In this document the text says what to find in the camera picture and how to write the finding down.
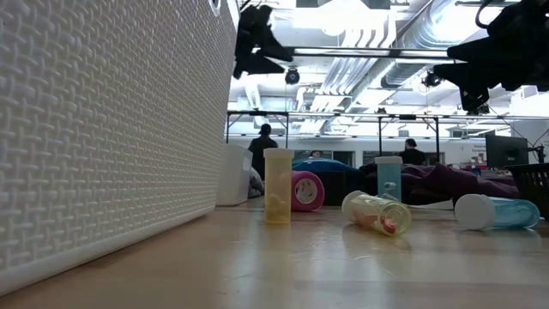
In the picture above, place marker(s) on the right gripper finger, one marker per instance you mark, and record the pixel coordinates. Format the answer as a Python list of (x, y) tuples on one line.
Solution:
[(484, 52), (476, 81)]

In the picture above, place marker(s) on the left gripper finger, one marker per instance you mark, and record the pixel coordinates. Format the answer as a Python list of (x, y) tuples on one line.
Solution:
[(276, 52), (259, 68)]

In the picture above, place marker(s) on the purple cloth garment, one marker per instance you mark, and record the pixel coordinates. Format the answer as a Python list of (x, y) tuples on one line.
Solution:
[(450, 180)]

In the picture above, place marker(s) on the grey patterned hospital gown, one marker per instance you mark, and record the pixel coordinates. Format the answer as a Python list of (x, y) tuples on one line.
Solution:
[(255, 184)]

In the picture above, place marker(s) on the blue pill bottle white cap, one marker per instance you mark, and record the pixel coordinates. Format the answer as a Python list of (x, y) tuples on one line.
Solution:
[(388, 176), (506, 212)]

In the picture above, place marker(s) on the magenta round object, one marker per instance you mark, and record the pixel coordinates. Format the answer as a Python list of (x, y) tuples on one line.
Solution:
[(319, 189)]

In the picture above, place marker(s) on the yellow pill bottle red pills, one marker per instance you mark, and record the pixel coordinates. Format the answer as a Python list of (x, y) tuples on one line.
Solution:
[(377, 212)]

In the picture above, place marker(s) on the small black plastic basket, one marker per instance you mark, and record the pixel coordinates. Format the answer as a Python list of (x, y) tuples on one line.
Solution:
[(534, 184)]

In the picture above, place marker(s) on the large white woven plastic bin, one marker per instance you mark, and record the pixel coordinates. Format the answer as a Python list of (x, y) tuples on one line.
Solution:
[(107, 129)]

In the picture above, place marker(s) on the black ceiling spotlight cluster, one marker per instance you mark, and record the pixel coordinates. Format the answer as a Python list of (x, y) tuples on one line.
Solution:
[(431, 80)]

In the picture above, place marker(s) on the black computer monitor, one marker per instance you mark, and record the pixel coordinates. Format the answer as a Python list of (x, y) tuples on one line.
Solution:
[(506, 150)]

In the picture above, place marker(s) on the person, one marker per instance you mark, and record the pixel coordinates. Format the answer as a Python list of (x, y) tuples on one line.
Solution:
[(412, 154), (315, 153), (259, 150)]

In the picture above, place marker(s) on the small white plastic tray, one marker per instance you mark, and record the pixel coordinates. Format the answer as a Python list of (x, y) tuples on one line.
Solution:
[(233, 176)]

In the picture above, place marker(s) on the blue first aid pouch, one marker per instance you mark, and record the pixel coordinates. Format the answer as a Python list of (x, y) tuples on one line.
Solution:
[(330, 165)]

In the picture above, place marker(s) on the black round overhead camera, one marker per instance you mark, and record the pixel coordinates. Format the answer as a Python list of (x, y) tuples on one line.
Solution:
[(292, 76)]

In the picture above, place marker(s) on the black background station frame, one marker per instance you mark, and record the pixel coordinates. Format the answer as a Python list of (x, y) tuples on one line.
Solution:
[(257, 113)]

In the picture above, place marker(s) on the silver ceiling duct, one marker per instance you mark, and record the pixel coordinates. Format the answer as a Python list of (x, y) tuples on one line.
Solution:
[(403, 73)]

